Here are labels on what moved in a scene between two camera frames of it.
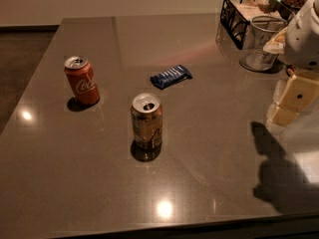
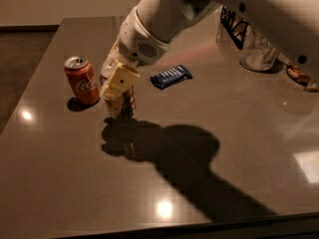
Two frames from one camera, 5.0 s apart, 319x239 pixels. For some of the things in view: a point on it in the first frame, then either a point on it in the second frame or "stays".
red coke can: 82,80 stays
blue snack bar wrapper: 169,77 stays
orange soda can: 146,126 -> 122,107
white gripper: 303,45 -> 137,46
